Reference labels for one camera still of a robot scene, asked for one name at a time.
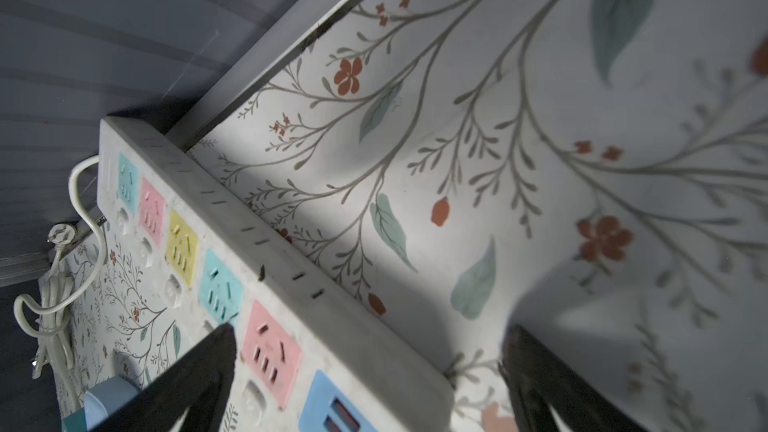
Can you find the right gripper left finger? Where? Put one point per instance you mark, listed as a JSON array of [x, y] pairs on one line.
[[193, 393]]

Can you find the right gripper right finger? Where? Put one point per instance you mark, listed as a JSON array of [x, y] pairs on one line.
[[542, 387]]

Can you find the long white power strip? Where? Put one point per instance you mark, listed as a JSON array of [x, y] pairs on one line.
[[310, 358]]

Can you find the blue square power socket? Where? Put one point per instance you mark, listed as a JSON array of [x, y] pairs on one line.
[[104, 399]]

